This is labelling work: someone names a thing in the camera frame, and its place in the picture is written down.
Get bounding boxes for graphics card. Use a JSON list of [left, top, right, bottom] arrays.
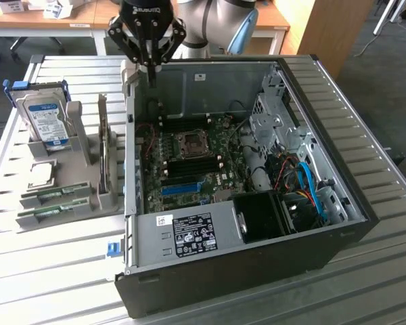
[[99, 114, 111, 196]]

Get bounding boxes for grey parts rack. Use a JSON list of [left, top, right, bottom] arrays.
[[14, 92, 127, 235]]

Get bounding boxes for black RAM slot bank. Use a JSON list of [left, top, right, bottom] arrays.
[[166, 156, 221, 177], [160, 116, 211, 132]]

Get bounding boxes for white cardboard box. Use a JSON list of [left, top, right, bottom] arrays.
[[0, 0, 30, 15]]

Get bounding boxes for black fan shroud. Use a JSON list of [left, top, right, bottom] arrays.
[[232, 190, 321, 245]]

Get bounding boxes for green RAM stick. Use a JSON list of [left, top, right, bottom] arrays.
[[35, 184, 89, 200], [32, 201, 89, 218]]

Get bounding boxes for metal disk bay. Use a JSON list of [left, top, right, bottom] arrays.
[[248, 91, 313, 160]]

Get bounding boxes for silver CPU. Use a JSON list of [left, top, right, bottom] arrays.
[[27, 161, 59, 191]]

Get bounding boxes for black open PC case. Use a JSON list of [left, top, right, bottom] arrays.
[[113, 53, 380, 320]]

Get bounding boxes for red wire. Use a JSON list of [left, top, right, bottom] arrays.
[[136, 123, 156, 160]]

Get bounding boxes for white printed box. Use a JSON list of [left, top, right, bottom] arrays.
[[41, 0, 72, 20]]

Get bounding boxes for yellow orange wire bundle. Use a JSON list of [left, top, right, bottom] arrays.
[[290, 188, 318, 204]]

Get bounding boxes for metal CPU socket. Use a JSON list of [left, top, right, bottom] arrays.
[[175, 129, 212, 159]]

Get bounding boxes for wooden cabinet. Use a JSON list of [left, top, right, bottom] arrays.
[[288, 0, 375, 81]]

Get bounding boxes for white table legs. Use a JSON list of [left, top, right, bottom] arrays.
[[371, 0, 406, 37]]

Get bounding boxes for hard disk with blue label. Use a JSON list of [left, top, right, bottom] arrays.
[[15, 89, 70, 150]]

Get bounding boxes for green motherboard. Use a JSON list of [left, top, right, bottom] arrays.
[[139, 113, 255, 215]]

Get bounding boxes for blue case latch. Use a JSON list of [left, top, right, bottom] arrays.
[[107, 240, 122, 259]]

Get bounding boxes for grey power supply unit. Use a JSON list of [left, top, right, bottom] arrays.
[[134, 200, 245, 269]]

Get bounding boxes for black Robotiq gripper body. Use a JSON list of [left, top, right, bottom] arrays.
[[119, 0, 175, 43]]

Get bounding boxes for blue SATA wire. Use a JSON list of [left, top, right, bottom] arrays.
[[296, 160, 328, 225]]

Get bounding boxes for blue disk caddy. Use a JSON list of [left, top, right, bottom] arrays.
[[1, 79, 70, 110]]

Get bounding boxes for wooden desk with white frame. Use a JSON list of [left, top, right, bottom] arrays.
[[0, 0, 292, 57]]

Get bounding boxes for blue expansion slot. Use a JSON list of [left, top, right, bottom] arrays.
[[160, 182, 204, 197]]

